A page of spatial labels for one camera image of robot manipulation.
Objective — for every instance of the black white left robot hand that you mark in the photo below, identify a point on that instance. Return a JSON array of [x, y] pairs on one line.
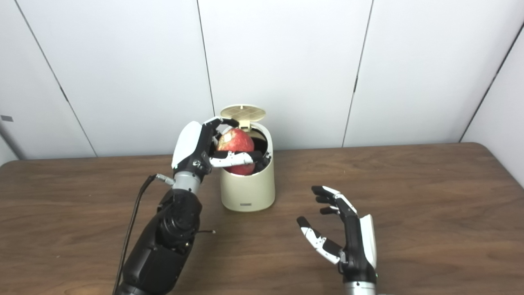
[[188, 147]]

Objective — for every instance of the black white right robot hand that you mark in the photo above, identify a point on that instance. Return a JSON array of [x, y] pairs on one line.
[[360, 250]]

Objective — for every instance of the red apple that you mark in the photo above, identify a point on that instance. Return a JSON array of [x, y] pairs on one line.
[[235, 141]]

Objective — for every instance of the round cream bin lid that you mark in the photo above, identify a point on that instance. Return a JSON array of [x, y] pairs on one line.
[[242, 111]]

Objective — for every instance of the black bin liner bag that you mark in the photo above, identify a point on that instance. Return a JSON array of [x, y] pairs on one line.
[[260, 144]]

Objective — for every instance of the cream-colored bin body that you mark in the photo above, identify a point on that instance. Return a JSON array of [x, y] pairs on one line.
[[247, 190]]

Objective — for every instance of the small grey wall tag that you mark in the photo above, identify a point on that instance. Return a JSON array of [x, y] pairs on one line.
[[6, 118]]

